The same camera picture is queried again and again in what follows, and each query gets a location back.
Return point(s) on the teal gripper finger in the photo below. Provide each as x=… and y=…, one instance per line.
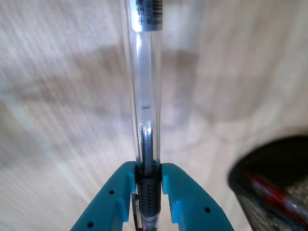
x=192, y=207
x=106, y=207

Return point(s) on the clear capped black gel pen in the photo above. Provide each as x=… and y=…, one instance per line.
x=146, y=187

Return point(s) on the red retractable pen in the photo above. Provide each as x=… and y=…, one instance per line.
x=272, y=192

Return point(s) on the black mesh pen holder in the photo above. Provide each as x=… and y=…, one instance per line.
x=264, y=156

